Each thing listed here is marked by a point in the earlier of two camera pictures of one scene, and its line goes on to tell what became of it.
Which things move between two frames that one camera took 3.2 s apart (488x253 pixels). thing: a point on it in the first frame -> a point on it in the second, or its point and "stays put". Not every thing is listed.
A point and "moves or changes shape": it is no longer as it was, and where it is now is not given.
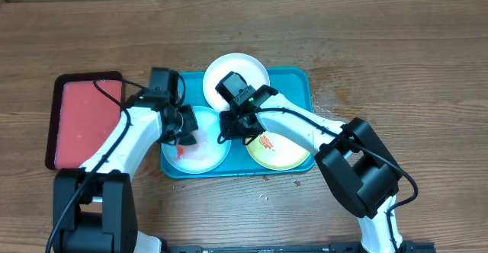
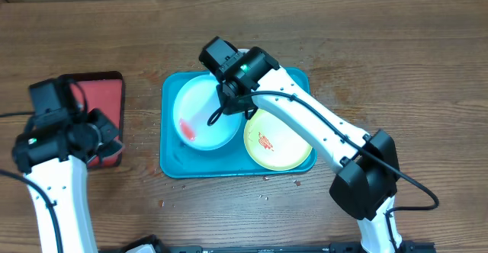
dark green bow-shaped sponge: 184,139 moves or changes shape
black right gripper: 233,120 -> 235,108
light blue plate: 208,155 moves or changes shape
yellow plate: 276,151 stays put
